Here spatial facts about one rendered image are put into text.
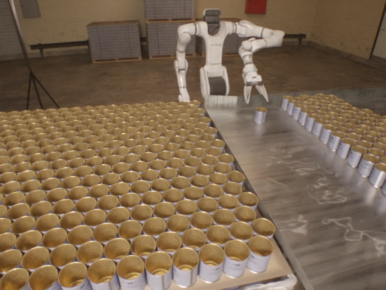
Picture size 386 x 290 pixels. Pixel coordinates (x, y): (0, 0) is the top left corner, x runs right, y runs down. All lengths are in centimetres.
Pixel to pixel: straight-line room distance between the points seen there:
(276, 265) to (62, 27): 949
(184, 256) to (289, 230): 37
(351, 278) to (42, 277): 83
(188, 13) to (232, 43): 163
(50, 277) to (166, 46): 752
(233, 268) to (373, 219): 57
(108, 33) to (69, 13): 221
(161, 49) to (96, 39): 184
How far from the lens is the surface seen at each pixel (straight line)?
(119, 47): 789
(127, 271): 75
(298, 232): 92
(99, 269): 74
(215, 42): 202
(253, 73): 159
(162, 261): 74
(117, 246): 77
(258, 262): 74
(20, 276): 81
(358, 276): 90
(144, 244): 77
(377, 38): 923
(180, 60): 212
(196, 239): 78
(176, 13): 788
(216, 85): 203
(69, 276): 77
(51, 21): 985
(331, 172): 124
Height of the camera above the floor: 175
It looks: 32 degrees down
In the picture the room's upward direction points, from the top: straight up
